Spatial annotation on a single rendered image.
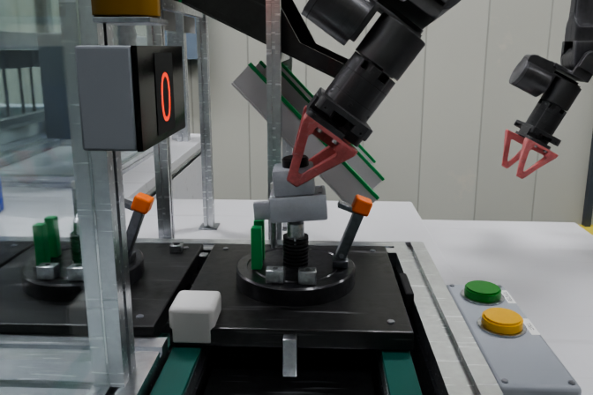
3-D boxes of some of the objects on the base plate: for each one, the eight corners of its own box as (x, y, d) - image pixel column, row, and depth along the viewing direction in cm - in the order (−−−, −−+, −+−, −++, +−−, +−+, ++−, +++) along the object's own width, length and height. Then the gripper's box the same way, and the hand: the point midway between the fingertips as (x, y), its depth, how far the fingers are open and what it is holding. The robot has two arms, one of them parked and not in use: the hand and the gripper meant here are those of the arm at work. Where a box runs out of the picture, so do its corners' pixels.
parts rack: (297, 225, 121) (297, -183, 104) (288, 298, 86) (285, -303, 68) (202, 224, 122) (186, -181, 105) (153, 295, 87) (117, -299, 69)
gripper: (409, 88, 55) (317, 208, 59) (394, 81, 65) (315, 184, 68) (354, 48, 55) (264, 171, 58) (347, 46, 65) (270, 152, 68)
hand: (296, 172), depth 63 cm, fingers closed on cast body, 4 cm apart
